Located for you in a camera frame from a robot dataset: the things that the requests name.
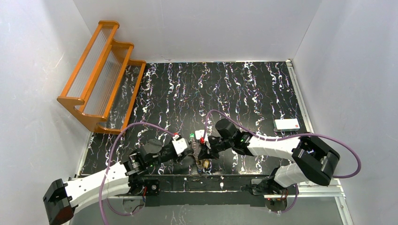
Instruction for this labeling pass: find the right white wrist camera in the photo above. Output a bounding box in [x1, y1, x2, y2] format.
[194, 129, 210, 149]

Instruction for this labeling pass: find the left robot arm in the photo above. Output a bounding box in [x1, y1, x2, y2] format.
[43, 138, 193, 225]

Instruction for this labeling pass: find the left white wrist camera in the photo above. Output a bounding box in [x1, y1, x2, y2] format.
[171, 133, 189, 156]

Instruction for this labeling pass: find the yellow key tag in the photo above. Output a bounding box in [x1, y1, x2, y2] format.
[201, 159, 210, 169]

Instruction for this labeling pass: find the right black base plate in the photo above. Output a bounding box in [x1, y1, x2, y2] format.
[249, 178, 298, 198]

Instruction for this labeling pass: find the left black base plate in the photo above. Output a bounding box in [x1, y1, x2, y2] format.
[131, 179, 160, 196]

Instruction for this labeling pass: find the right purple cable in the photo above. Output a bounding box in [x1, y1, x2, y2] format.
[203, 109, 362, 215]

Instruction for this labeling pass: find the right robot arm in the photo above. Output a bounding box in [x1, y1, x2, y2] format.
[195, 119, 340, 188]

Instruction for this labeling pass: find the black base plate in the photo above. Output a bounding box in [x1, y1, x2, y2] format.
[131, 179, 160, 196]
[249, 178, 298, 198]

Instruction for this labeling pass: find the orange wooden rack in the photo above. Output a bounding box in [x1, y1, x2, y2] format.
[57, 20, 146, 135]

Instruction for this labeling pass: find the aluminium frame rail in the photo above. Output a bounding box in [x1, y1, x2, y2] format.
[59, 60, 353, 225]

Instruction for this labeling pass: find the white box red label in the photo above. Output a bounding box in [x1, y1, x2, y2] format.
[274, 118, 300, 132]

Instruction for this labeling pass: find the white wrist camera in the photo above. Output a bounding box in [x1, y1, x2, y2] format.
[194, 129, 210, 149]
[171, 133, 189, 156]

